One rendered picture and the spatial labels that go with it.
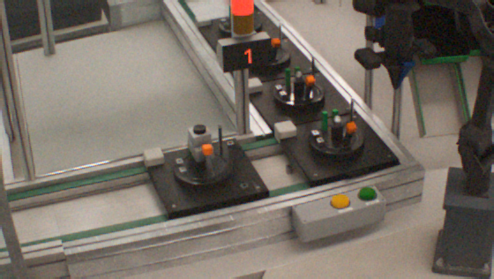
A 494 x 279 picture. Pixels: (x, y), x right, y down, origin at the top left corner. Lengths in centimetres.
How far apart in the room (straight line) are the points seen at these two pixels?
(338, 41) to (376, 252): 111
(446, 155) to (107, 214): 93
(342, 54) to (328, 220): 100
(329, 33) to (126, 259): 135
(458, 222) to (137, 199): 77
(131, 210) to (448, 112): 84
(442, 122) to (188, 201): 68
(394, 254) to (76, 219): 76
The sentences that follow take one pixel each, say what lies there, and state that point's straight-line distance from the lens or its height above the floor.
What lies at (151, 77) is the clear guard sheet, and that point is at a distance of 190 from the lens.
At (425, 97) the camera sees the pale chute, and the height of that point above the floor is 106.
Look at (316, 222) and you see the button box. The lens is 176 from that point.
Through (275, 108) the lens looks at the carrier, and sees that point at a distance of 214.
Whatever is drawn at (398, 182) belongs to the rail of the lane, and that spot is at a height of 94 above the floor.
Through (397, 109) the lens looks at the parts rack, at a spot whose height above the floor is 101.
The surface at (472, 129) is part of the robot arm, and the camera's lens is 163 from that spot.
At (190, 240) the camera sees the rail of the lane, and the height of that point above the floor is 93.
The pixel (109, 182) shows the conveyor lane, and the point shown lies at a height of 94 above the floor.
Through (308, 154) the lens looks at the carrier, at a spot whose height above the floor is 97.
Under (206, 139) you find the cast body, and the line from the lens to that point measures 183.
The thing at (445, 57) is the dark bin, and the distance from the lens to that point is 192.
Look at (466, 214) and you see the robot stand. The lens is 169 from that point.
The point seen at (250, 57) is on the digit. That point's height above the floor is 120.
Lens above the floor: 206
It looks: 33 degrees down
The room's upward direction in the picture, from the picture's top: 2 degrees counter-clockwise
